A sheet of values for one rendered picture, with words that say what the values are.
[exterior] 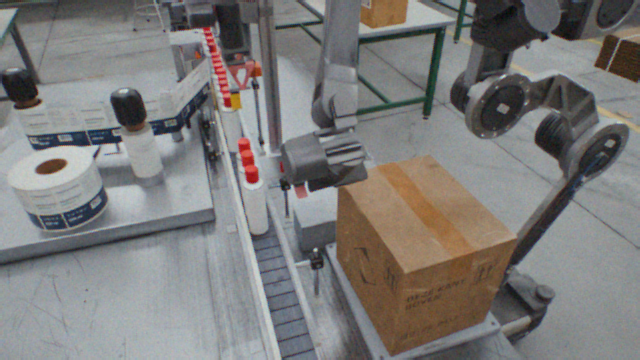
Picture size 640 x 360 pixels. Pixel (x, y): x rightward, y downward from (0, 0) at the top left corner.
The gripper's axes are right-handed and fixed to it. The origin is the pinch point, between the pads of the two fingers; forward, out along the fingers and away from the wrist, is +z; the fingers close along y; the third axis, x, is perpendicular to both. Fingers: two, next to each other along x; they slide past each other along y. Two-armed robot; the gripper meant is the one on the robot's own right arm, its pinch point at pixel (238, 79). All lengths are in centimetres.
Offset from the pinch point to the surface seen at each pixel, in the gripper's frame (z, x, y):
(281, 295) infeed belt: 33, -5, 47
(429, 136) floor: 121, 157, -118
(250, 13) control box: -10.9, 9.6, -19.2
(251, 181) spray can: 15.4, -4.7, 25.4
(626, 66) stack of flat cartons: 113, 384, -141
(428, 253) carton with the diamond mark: 10, 18, 66
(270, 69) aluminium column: 6.6, 13.8, -18.5
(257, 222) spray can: 28.2, -4.8, 26.2
